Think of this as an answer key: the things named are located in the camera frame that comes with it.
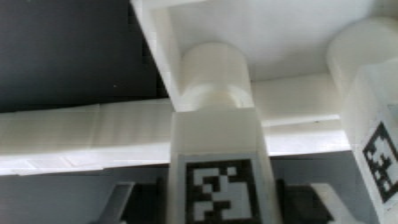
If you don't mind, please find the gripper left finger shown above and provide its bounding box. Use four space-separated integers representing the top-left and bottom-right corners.
96 179 165 224

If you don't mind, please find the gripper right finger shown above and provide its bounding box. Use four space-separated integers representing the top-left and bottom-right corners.
277 179 366 224

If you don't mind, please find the white small chair part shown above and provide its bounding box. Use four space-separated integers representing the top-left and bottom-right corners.
167 43 282 224

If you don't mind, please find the white chair leg block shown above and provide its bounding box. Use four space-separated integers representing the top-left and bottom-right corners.
341 60 398 224

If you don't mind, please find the white chair seat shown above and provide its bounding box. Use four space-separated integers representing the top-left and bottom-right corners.
129 0 398 128

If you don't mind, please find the white U-shaped fence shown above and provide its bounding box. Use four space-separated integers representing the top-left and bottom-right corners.
0 99 350 176

